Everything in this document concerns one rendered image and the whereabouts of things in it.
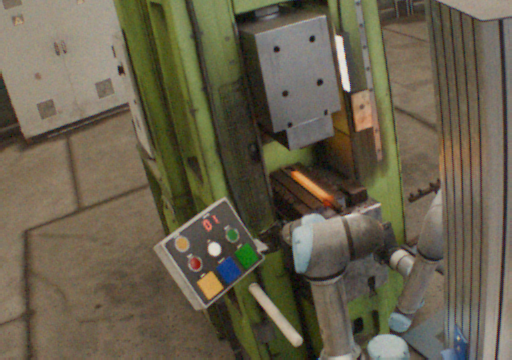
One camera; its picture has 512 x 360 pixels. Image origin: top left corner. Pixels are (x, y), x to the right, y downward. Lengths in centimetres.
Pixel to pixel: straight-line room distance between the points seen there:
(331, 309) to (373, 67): 133
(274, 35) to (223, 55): 22
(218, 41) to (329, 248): 106
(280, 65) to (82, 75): 542
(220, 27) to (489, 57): 147
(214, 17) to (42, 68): 534
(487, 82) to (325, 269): 73
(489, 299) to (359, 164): 162
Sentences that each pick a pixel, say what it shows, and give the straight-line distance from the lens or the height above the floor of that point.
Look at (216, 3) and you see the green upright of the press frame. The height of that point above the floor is 189.
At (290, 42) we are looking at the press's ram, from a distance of 219.
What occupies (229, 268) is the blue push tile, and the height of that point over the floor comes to 101.
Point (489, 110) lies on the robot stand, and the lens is 95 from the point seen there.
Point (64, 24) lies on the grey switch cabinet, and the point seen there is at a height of 134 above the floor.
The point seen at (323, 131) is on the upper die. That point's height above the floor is 130.
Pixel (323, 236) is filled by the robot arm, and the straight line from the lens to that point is 145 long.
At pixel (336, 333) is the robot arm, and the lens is 159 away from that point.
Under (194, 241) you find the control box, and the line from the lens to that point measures 213.
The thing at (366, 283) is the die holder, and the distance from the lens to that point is 274.
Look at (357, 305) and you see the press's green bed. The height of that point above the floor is 42.
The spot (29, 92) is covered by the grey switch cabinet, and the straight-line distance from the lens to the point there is 748.
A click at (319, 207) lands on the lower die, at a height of 98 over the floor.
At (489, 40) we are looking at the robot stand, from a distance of 91.
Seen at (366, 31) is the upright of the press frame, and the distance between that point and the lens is 253.
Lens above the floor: 225
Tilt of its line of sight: 28 degrees down
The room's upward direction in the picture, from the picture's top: 11 degrees counter-clockwise
